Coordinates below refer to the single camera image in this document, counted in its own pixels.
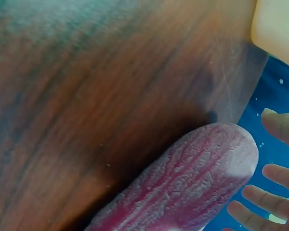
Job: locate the purple frosted oblong object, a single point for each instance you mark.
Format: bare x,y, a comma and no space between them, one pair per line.
178,183

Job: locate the cream rounded block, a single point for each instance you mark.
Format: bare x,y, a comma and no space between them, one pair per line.
277,26

